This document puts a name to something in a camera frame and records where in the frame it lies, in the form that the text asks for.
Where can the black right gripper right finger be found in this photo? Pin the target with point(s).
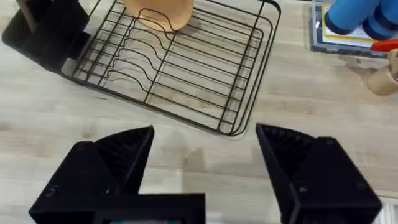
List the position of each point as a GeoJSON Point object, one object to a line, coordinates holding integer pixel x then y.
{"type": "Point", "coordinates": [323, 180]}

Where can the black cutlery holder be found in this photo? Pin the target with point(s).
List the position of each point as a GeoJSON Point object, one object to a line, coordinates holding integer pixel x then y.
{"type": "Point", "coordinates": [46, 31]}

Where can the clear plastic parts box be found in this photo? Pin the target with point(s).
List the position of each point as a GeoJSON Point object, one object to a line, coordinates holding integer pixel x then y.
{"type": "Point", "coordinates": [339, 40]}

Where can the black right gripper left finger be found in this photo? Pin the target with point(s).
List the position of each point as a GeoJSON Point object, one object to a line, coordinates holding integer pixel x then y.
{"type": "Point", "coordinates": [102, 168]}

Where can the beige tape roll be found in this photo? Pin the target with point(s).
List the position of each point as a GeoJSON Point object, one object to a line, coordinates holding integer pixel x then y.
{"type": "Point", "coordinates": [384, 76]}

